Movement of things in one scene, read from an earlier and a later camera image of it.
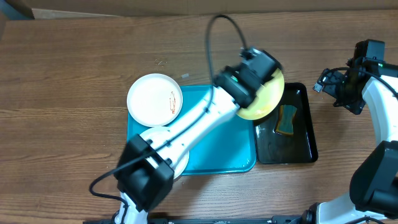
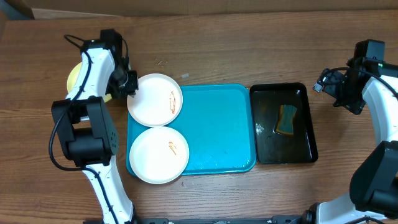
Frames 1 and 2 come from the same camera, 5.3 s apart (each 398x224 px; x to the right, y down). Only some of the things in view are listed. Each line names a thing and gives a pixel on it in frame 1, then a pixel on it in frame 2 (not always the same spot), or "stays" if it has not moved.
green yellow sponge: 285,119 stays
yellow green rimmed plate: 268,98 to 73,78
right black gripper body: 346,93 stays
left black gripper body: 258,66 to 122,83
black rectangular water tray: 300,148 stays
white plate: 155,100 stays
